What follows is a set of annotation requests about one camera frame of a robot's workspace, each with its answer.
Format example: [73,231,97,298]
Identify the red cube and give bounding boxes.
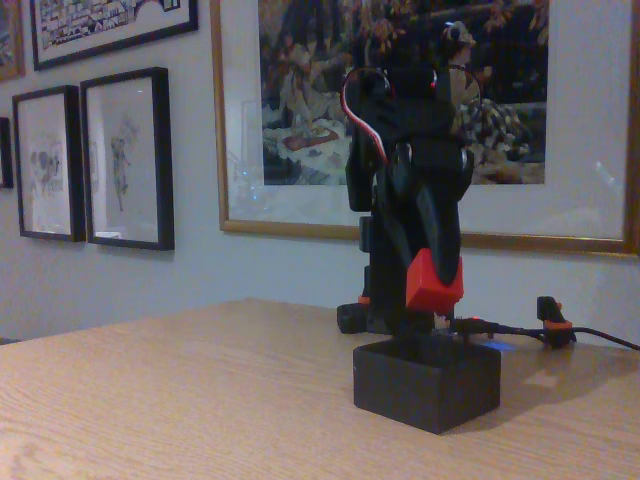
[405,248,465,315]

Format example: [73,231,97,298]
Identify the black box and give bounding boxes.
[352,333,503,435]

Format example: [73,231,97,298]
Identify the black orange table clamp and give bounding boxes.
[535,295,578,350]

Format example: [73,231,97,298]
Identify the large gold framed painting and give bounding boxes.
[209,0,640,259]

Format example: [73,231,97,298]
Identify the black framed figure sketch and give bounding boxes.
[79,66,176,252]
[11,84,88,244]

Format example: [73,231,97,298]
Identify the black framed city print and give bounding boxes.
[29,0,200,72]

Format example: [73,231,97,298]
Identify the black power cable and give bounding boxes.
[452,315,640,352]

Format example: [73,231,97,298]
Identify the small black picture frame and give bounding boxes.
[0,116,15,190]

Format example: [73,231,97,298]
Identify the small gold picture frame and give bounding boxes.
[0,0,27,84]

